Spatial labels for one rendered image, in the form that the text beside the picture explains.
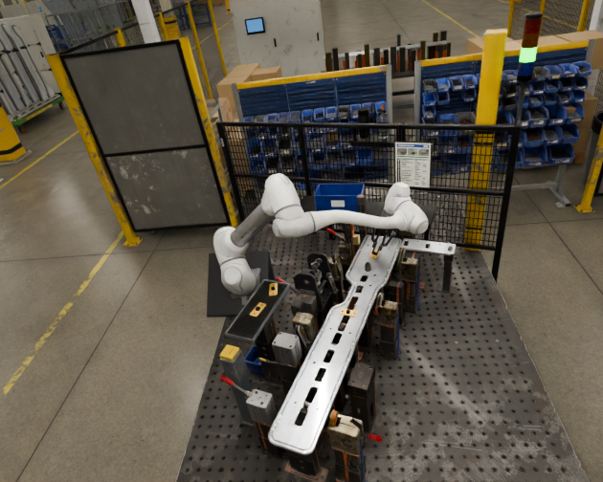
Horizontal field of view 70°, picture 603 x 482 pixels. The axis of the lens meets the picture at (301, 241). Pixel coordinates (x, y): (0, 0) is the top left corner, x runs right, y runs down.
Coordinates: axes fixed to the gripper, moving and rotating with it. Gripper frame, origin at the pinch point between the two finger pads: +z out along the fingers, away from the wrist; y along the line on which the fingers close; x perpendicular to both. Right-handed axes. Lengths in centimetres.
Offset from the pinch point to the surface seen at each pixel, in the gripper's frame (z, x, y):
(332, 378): 10, -84, 6
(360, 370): 3, -80, 15
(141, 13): 4, 276, -383
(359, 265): 7.8, -10.0, -4.8
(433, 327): 23, -15, 44
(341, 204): 3.6, 35.5, -32.4
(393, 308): -2.7, -43.0, 19.1
